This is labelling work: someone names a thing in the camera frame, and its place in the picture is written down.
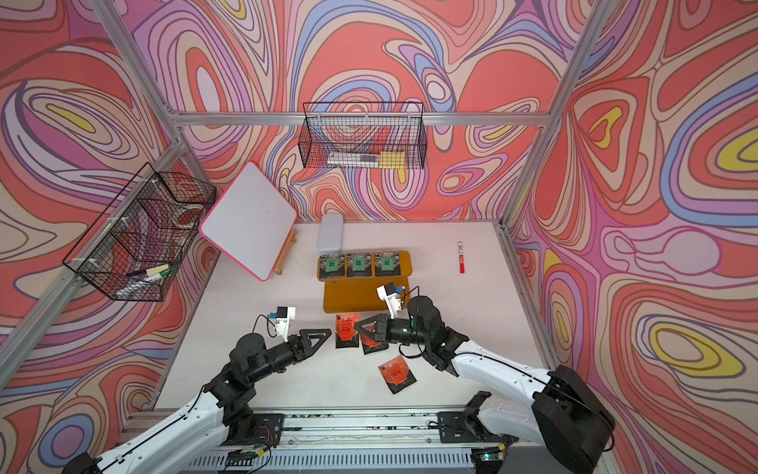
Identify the wooden easel stand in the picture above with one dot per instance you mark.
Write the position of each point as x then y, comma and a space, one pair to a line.
284, 253

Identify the green yellow markers in basket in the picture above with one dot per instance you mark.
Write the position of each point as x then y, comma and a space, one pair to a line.
151, 273

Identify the black wire basket left wall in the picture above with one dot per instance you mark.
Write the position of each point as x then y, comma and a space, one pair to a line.
152, 221

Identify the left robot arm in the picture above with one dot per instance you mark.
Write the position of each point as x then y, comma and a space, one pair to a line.
205, 422

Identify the white plastic box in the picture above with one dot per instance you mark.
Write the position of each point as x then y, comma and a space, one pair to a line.
331, 234

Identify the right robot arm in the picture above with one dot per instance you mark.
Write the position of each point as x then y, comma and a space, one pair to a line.
551, 407

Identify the black wire basket back wall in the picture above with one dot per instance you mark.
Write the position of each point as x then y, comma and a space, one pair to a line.
353, 134

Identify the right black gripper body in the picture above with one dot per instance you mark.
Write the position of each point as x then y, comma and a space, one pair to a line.
399, 330

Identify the yellow wooden two-tier shelf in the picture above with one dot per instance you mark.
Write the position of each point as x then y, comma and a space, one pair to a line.
354, 295

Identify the yellow sticky notes in basket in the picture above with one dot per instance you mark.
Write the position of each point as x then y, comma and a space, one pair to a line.
392, 160

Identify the black wire basket wall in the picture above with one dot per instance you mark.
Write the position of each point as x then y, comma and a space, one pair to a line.
152, 221
353, 134

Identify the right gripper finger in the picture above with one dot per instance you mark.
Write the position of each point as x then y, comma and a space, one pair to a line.
371, 334
373, 325

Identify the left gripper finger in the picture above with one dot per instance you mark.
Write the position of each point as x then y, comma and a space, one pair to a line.
307, 350
314, 339

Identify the red tea bag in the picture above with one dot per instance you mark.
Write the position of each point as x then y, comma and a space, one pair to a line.
369, 346
346, 335
397, 374

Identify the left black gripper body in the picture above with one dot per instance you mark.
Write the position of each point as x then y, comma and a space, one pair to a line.
293, 348

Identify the red marker pen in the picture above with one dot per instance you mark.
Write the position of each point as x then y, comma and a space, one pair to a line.
461, 258

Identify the white board with pink edge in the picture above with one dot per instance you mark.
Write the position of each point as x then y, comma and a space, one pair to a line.
250, 222

